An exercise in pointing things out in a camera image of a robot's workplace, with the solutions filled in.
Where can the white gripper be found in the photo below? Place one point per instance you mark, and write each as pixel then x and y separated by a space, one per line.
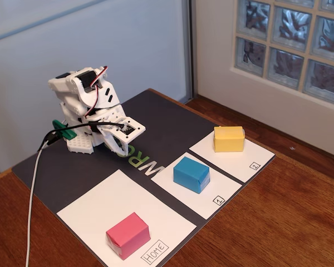
pixel 110 138

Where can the blue box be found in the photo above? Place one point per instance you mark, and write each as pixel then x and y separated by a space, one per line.
pixel 190 173

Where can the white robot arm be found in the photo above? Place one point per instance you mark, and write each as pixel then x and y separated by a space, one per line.
pixel 69 90

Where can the white home zone sheet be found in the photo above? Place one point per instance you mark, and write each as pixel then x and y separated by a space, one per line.
pixel 100 205

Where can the pink box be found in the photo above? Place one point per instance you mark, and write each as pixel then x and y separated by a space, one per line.
pixel 128 236

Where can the yellow box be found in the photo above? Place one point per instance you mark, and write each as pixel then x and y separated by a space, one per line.
pixel 228 139

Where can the white zone one sheet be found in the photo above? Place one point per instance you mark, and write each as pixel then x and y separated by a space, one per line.
pixel 222 194

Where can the white zone two sheet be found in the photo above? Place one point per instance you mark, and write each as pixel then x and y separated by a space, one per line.
pixel 239 162

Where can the dark grey mat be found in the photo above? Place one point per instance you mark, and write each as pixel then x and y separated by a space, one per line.
pixel 72 169

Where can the green clamp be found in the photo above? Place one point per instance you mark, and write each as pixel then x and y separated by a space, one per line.
pixel 64 131

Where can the glass block window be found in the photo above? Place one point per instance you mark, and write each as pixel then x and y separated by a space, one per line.
pixel 289 41

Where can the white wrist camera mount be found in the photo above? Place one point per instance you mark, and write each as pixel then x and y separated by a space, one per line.
pixel 132 129

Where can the grey metal door frame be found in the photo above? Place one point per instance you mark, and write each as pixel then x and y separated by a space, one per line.
pixel 189 47

